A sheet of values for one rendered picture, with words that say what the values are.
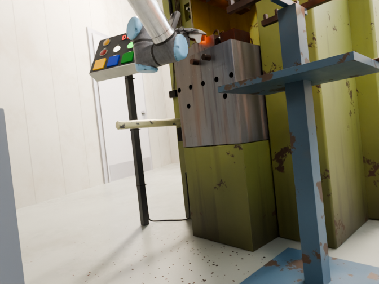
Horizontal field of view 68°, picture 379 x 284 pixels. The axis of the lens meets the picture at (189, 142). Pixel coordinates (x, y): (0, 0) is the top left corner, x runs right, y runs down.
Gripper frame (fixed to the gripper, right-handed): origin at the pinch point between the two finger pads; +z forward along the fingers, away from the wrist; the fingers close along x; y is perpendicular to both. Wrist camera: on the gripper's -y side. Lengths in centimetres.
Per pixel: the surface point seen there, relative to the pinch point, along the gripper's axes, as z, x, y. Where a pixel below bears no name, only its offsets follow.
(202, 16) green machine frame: 26.2, -18.4, -22.5
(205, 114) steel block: -2.5, 2.7, 38.2
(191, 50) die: 3.5, -8.2, 3.8
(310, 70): -28, 65, 34
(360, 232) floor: 42, 50, 100
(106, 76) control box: -18, -60, 6
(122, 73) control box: -13, -50, 7
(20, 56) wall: -23, -232, -53
